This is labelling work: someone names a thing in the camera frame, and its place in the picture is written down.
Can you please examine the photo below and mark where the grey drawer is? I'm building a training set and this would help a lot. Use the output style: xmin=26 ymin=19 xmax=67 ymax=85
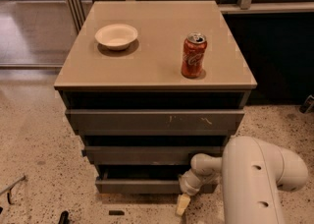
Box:
xmin=82 ymin=146 xmax=224 ymax=165
xmin=94 ymin=165 xmax=218 ymax=196
xmin=66 ymin=109 xmax=244 ymax=136

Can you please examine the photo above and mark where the small black floor block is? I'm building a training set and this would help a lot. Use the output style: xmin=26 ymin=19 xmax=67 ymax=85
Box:
xmin=109 ymin=210 xmax=125 ymax=216

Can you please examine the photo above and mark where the black object bottom edge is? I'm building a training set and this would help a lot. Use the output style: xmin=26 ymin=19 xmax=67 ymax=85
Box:
xmin=58 ymin=211 xmax=69 ymax=224

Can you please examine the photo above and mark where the grey middle drawer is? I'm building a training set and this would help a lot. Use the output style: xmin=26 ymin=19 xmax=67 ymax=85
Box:
xmin=82 ymin=146 xmax=224 ymax=165

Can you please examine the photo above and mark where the red soda can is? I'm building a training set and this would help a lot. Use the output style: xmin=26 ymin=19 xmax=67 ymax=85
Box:
xmin=181 ymin=32 xmax=207 ymax=79

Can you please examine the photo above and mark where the grey top drawer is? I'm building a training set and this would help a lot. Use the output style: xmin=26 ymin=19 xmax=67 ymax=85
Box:
xmin=66 ymin=109 xmax=244 ymax=136

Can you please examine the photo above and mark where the metal rod tool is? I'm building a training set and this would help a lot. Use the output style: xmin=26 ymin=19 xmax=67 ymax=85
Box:
xmin=0 ymin=175 xmax=26 ymax=205

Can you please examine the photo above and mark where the grey bottom drawer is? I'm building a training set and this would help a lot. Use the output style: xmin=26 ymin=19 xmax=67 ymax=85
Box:
xmin=94 ymin=165 xmax=218 ymax=196

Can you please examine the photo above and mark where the dark object right edge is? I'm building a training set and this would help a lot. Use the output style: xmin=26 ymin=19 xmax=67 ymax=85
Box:
xmin=299 ymin=94 xmax=314 ymax=114

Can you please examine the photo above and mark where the white paper bowl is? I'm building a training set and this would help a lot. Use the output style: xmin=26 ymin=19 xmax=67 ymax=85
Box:
xmin=95 ymin=24 xmax=138 ymax=51

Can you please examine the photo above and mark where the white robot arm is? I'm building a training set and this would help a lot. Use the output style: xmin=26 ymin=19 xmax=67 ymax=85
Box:
xmin=176 ymin=137 xmax=308 ymax=224

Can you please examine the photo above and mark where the grey drawer cabinet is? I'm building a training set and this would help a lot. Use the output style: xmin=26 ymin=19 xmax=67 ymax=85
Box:
xmin=53 ymin=0 xmax=258 ymax=195

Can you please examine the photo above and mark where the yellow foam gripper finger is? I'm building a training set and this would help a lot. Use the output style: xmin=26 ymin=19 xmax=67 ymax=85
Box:
xmin=176 ymin=194 xmax=190 ymax=216

